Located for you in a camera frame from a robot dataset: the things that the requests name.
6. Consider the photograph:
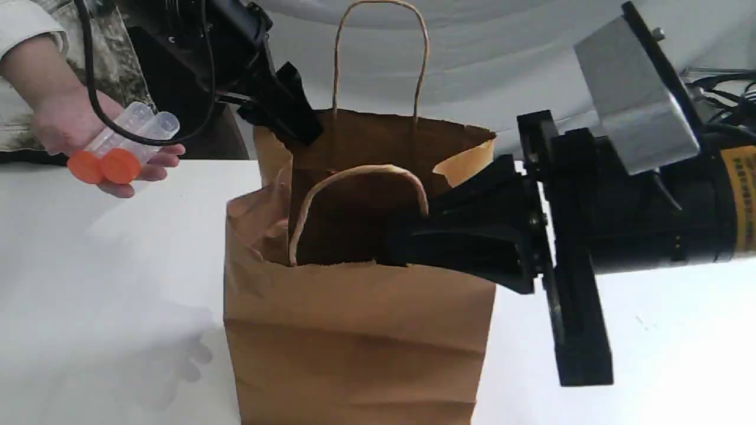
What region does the clear tube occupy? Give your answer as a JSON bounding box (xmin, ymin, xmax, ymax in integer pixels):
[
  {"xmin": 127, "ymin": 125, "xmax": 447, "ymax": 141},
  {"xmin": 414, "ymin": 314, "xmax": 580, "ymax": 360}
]
[
  {"xmin": 67, "ymin": 102, "xmax": 154, "ymax": 185},
  {"xmin": 100, "ymin": 112, "xmax": 180, "ymax": 185}
]

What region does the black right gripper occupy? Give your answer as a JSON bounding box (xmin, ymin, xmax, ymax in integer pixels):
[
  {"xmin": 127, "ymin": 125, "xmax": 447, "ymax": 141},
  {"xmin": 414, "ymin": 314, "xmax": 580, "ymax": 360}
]
[{"xmin": 387, "ymin": 110, "xmax": 615, "ymax": 387}]

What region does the brown paper bag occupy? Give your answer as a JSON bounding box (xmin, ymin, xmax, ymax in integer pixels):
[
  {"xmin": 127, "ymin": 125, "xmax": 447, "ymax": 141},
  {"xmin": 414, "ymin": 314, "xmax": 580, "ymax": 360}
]
[{"xmin": 223, "ymin": 0, "xmax": 498, "ymax": 425}]

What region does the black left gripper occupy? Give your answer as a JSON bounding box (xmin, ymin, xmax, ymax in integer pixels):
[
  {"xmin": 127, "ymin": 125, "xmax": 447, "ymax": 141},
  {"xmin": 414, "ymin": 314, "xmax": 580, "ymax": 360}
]
[{"xmin": 195, "ymin": 1, "xmax": 323, "ymax": 146}]

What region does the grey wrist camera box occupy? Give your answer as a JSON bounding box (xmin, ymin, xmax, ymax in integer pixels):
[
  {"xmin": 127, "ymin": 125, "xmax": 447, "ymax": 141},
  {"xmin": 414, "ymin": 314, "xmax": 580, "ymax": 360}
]
[{"xmin": 574, "ymin": 2, "xmax": 703, "ymax": 175}]

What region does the white fabric backdrop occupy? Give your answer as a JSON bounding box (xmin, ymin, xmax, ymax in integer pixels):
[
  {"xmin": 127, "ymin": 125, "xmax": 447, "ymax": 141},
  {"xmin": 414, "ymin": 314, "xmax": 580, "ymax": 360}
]
[{"xmin": 195, "ymin": 0, "xmax": 756, "ymax": 161}]

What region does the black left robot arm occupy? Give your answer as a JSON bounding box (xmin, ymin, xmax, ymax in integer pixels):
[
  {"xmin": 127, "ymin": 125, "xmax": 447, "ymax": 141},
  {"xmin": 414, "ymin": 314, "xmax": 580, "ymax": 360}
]
[{"xmin": 74, "ymin": 1, "xmax": 323, "ymax": 159}]

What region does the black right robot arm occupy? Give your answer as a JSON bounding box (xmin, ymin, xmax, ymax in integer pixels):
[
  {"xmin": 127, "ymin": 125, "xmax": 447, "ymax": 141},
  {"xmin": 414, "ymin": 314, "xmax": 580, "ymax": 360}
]
[{"xmin": 386, "ymin": 110, "xmax": 754, "ymax": 387}]

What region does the camouflage jacket person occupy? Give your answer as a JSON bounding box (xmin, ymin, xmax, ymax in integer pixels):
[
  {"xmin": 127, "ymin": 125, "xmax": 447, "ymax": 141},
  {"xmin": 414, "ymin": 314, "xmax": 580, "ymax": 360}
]
[{"xmin": 2, "ymin": 1, "xmax": 159, "ymax": 166}]

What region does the black cable bundle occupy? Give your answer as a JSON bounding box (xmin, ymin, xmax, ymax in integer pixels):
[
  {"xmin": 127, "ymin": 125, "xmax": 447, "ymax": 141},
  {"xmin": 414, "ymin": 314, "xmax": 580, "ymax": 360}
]
[{"xmin": 679, "ymin": 68, "xmax": 756, "ymax": 142}]

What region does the person's right hand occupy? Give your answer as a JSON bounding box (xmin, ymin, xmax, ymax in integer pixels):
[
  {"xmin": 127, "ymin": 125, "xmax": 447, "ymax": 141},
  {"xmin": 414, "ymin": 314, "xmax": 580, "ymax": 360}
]
[{"xmin": 32, "ymin": 84, "xmax": 186, "ymax": 181}]

